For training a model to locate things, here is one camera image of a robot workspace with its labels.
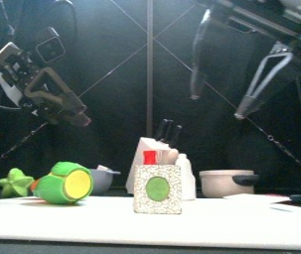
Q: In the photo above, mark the white knife block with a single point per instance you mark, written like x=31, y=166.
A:
x=140, y=155

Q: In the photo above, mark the small grey toy pot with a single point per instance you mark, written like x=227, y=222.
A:
x=102, y=181

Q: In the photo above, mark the green yellow round toy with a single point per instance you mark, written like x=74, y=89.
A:
x=65, y=183

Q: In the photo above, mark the green star toy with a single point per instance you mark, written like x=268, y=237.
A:
x=15, y=184

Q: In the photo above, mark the speckled box with green oval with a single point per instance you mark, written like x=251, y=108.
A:
x=157, y=189

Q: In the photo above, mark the white toy bottle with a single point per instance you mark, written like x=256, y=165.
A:
x=187, y=180

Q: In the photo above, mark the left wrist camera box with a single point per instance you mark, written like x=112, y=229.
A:
x=50, y=47

